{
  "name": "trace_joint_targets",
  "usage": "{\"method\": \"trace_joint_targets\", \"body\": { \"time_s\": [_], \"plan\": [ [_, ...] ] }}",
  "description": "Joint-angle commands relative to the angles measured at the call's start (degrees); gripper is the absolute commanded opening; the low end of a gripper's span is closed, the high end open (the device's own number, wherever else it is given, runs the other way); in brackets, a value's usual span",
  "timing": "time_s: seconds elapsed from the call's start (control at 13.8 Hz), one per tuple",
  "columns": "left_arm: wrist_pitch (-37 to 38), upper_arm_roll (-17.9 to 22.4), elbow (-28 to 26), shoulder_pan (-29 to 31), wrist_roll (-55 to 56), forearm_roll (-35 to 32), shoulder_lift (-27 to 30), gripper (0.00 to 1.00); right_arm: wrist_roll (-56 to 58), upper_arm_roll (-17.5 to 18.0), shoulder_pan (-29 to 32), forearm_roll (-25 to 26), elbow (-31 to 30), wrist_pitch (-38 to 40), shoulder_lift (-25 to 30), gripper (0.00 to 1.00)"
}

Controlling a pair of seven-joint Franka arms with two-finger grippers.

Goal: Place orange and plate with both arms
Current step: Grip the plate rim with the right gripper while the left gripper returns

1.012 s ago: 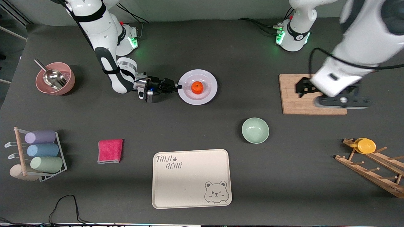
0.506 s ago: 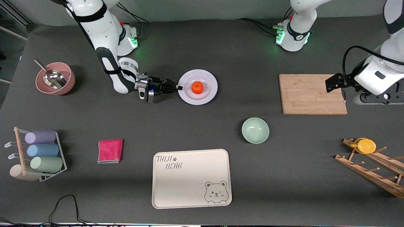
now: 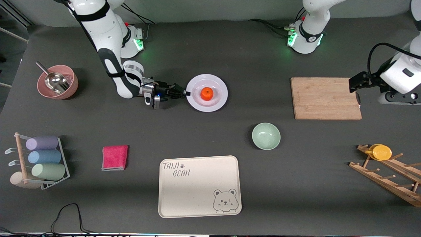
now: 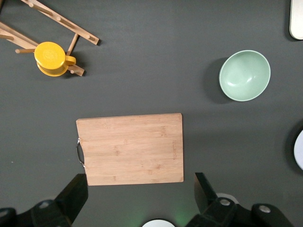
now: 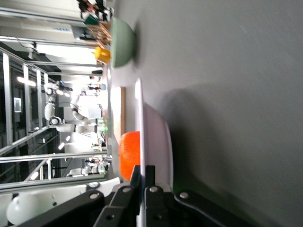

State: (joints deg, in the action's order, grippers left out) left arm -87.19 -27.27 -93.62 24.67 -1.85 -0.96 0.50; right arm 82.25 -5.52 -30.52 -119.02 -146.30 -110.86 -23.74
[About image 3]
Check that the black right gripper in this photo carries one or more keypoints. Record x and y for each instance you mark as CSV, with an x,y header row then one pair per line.
x,y
163,89

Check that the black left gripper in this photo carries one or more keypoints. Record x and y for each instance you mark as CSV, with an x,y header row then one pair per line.
x,y
372,81

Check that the orange fruit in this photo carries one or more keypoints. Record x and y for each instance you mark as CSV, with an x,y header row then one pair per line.
x,y
207,93

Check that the white round plate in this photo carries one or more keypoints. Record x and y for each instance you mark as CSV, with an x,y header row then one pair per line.
x,y
220,98

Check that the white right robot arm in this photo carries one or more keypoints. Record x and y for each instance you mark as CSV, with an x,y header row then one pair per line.
x,y
102,26

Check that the wooden cutting board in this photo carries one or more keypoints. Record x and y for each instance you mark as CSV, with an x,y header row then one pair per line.
x,y
325,98

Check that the yellow mug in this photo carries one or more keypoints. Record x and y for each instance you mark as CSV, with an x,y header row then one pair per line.
x,y
381,152

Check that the pink folded cloth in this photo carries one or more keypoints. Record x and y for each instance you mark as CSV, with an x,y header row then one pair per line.
x,y
114,157

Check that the pale green bowl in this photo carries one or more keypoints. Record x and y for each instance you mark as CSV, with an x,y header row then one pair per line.
x,y
266,136

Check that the beige bear print tray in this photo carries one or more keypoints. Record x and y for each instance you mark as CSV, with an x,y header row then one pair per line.
x,y
199,187

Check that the wooden peg mug rack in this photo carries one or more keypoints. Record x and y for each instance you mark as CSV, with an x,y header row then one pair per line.
x,y
388,182

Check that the pink bowl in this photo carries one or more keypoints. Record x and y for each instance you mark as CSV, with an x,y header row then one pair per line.
x,y
70,90

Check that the metal scoop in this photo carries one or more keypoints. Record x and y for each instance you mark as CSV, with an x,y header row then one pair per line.
x,y
56,82

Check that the purple cup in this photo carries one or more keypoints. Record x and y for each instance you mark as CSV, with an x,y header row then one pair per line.
x,y
42,143

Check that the blue cup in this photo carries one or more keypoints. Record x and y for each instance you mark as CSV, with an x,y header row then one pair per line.
x,y
44,156

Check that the pale green cup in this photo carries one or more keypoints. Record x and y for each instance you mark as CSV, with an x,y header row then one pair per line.
x,y
48,171

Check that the beige cup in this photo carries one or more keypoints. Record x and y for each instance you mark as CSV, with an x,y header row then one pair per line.
x,y
18,181

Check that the dark metal frame bar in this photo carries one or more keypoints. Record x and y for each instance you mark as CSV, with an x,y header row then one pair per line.
x,y
19,16

